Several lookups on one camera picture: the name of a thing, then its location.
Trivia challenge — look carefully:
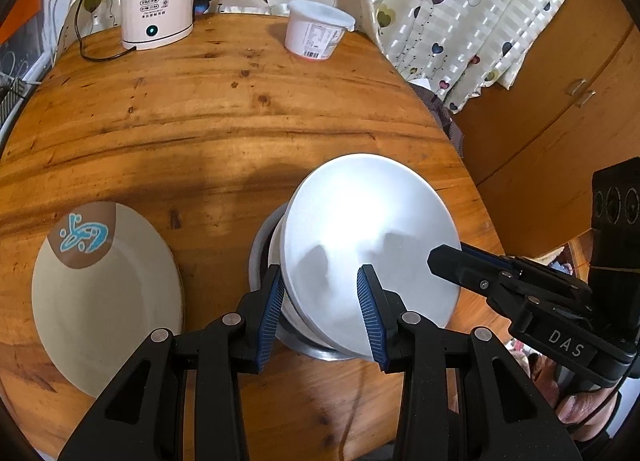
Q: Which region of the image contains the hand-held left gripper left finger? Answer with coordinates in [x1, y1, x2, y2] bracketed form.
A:
[57, 263, 287, 461]

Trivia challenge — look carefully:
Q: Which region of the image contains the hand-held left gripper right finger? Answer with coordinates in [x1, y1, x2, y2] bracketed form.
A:
[356, 263, 583, 461]

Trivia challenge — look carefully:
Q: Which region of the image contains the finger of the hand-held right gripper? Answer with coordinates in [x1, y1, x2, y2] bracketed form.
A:
[461, 242, 586, 298]
[427, 243, 541, 322]

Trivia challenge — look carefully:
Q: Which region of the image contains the steel bowl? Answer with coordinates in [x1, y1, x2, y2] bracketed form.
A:
[272, 323, 363, 363]

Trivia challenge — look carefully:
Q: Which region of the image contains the white plate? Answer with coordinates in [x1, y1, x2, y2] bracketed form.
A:
[286, 154, 462, 359]

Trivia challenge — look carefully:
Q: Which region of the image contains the beige plate with blue print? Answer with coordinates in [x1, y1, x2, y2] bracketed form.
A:
[31, 201, 185, 399]

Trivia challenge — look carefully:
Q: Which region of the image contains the person's right hand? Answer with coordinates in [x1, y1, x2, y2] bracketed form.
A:
[556, 387, 622, 443]

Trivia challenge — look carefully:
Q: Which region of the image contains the dark cloth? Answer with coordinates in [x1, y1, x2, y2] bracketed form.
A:
[410, 78, 467, 158]

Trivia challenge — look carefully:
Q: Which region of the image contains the wooden cabinet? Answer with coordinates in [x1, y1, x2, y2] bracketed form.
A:
[452, 0, 640, 262]

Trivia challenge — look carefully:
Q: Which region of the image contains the white plastic tub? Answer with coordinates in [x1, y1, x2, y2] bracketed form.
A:
[285, 0, 356, 62]

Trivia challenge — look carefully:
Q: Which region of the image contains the clear container with orange lid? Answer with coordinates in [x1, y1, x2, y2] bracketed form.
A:
[0, 0, 51, 87]

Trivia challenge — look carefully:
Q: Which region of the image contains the black kettle cable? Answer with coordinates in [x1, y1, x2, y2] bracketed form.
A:
[75, 0, 138, 62]

